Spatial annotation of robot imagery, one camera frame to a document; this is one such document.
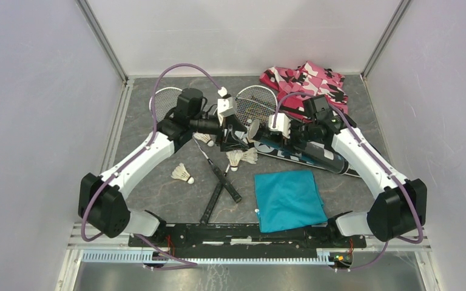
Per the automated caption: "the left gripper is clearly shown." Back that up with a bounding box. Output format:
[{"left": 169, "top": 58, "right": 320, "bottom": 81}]
[{"left": 190, "top": 114, "right": 248, "bottom": 153}]

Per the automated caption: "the shuttlecock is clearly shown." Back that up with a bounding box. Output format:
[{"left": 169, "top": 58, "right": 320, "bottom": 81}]
[
  {"left": 226, "top": 150, "right": 243, "bottom": 172},
  {"left": 194, "top": 133, "right": 214, "bottom": 147},
  {"left": 241, "top": 147, "right": 258, "bottom": 164},
  {"left": 171, "top": 163, "right": 195, "bottom": 184}
]

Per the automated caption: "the black shuttlecock tube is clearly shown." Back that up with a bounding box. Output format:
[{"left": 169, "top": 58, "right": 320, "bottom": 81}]
[{"left": 246, "top": 119, "right": 350, "bottom": 175}]

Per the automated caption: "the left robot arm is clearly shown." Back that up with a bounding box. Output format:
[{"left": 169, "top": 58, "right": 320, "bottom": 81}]
[{"left": 78, "top": 87, "right": 245, "bottom": 247}]

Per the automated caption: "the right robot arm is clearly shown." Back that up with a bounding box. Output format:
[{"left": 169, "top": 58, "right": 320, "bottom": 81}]
[{"left": 269, "top": 97, "right": 427, "bottom": 247}]

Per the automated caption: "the right badminton racket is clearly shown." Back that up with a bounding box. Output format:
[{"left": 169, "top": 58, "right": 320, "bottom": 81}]
[{"left": 199, "top": 85, "right": 277, "bottom": 224}]

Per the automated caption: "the badminton racket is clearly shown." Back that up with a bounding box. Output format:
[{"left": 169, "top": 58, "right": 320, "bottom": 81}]
[
  {"left": 199, "top": 85, "right": 277, "bottom": 224},
  {"left": 149, "top": 87, "right": 242, "bottom": 203}
]

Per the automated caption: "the left badminton racket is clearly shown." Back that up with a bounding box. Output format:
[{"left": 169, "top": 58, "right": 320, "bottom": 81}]
[{"left": 149, "top": 87, "right": 242, "bottom": 203}]

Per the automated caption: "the black racket cover bag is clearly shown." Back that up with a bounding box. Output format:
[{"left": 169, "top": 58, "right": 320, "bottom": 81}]
[{"left": 253, "top": 112, "right": 362, "bottom": 178}]

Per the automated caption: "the pink camouflage bag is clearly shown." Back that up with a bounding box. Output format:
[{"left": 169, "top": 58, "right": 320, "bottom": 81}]
[{"left": 259, "top": 61, "right": 348, "bottom": 113}]

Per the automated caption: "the teal folded cloth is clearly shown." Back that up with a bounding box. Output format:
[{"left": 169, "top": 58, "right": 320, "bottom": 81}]
[{"left": 254, "top": 170, "right": 328, "bottom": 233}]

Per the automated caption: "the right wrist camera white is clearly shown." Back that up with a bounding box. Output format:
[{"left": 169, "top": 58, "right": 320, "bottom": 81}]
[{"left": 268, "top": 113, "right": 291, "bottom": 139}]

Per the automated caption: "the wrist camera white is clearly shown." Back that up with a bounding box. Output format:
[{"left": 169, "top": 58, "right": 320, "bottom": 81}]
[
  {"left": 217, "top": 87, "right": 236, "bottom": 120},
  {"left": 268, "top": 113, "right": 291, "bottom": 139}
]

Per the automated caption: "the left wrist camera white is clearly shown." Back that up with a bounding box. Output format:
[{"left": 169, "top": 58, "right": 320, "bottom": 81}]
[{"left": 217, "top": 87, "right": 236, "bottom": 120}]

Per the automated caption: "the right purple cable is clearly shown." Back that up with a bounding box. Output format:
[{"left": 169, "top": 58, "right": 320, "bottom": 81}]
[{"left": 273, "top": 91, "right": 425, "bottom": 272}]

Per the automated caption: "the purple cable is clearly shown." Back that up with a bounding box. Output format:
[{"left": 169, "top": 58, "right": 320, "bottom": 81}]
[
  {"left": 81, "top": 63, "right": 224, "bottom": 270},
  {"left": 273, "top": 91, "right": 425, "bottom": 272}
]

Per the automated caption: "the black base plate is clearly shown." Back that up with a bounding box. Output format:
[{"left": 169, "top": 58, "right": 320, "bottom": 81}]
[{"left": 149, "top": 223, "right": 366, "bottom": 259}]

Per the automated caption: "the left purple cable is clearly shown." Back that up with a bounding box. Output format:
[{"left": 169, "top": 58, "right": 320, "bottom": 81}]
[{"left": 81, "top": 63, "right": 224, "bottom": 270}]

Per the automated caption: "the slotted cable duct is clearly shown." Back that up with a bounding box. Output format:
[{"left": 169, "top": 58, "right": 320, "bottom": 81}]
[{"left": 81, "top": 250, "right": 334, "bottom": 266}]

